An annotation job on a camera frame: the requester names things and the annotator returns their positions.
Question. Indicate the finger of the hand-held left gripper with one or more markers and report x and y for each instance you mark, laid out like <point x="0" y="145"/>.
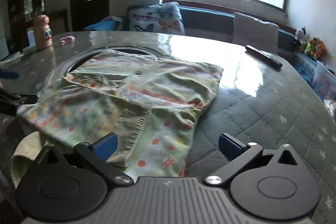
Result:
<point x="9" y="74"/>
<point x="26" y="99"/>

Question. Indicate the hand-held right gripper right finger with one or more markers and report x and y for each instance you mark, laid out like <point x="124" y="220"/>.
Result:
<point x="228" y="146"/>

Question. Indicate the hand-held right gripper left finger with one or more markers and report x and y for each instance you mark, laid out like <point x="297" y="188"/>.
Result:
<point x="105" y="146"/>

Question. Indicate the green patterned children's jacket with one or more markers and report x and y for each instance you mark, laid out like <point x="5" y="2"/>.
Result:
<point x="157" y="87"/>

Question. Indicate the white tissue paper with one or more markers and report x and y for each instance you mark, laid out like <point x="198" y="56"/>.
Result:
<point x="15" y="55"/>

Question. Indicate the white box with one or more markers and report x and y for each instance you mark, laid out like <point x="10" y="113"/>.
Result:
<point x="30" y="39"/>

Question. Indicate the pink cartoon face bottle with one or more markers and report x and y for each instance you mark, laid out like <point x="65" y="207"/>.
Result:
<point x="42" y="35"/>

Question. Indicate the round metal table basin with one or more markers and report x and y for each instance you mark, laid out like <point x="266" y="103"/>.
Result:
<point x="78" y="60"/>

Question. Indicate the small pink cloth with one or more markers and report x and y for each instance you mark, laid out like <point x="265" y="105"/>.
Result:
<point x="67" y="40"/>

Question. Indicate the dark wooden display cabinet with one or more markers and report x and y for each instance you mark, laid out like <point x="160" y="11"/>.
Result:
<point x="15" y="3"/>

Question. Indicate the black remote control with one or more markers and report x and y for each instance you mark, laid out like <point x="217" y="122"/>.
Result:
<point x="263" y="57"/>

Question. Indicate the blue cushion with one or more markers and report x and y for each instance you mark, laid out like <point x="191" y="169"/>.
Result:
<point x="97" y="27"/>

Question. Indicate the olive cloth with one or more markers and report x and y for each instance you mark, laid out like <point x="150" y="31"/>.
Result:
<point x="111" y="21"/>

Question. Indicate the plain white pillow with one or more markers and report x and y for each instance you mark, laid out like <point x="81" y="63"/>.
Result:
<point x="254" y="31"/>

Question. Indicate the clear plastic storage box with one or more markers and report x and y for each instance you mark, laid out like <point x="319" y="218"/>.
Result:
<point x="325" y="78"/>

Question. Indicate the blue sofa bench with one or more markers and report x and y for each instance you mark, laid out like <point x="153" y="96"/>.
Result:
<point x="204" y="19"/>

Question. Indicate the brown bear plush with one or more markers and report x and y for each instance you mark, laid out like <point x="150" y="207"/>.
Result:
<point x="311" y="47"/>

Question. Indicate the orange fox plush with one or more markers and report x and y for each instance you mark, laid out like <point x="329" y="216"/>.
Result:
<point x="320" y="48"/>

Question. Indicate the butterfly print pillow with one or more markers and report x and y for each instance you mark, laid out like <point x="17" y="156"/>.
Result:
<point x="157" y="19"/>

